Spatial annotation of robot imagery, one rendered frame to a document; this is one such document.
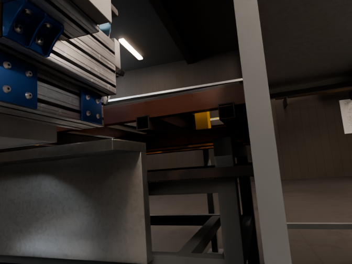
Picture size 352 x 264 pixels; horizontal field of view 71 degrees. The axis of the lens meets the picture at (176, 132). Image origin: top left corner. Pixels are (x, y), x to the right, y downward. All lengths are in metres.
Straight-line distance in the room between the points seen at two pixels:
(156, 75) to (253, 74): 7.89
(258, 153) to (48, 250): 0.87
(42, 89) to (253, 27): 0.43
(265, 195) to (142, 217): 0.49
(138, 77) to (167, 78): 1.03
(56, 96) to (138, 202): 0.42
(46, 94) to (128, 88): 8.02
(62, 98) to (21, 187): 0.61
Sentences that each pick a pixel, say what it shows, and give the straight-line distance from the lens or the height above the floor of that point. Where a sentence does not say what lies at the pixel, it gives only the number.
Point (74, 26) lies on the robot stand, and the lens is 0.55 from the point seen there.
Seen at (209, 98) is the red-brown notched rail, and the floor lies 0.80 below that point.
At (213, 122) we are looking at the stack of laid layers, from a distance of 1.50.
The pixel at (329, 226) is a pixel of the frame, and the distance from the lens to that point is 1.77.
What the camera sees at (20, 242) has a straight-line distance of 1.20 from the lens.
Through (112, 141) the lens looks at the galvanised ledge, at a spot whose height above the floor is 0.67.
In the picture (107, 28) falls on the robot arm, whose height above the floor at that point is 1.18.
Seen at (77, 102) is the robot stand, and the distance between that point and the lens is 0.67.
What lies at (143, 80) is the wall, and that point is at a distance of 8.45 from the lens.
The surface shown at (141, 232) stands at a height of 0.39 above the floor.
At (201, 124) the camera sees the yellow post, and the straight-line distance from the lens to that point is 0.98.
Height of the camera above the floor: 0.59
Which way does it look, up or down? 8 degrees up
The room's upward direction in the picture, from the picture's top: 4 degrees counter-clockwise
